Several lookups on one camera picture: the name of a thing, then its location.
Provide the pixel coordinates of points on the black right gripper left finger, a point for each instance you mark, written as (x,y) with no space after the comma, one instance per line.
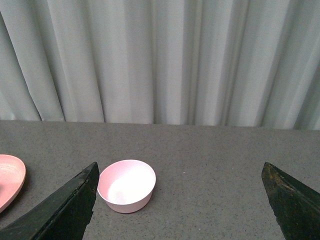
(64,215)

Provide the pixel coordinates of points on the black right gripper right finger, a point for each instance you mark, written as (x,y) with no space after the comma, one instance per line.
(295,205)

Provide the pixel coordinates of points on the light pink bowl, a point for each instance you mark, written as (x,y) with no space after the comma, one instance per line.
(127,185)

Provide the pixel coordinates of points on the salmon pink plate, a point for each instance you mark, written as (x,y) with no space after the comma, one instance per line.
(12,178)

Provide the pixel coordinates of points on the white pleated curtain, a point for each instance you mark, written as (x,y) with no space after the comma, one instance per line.
(251,63)

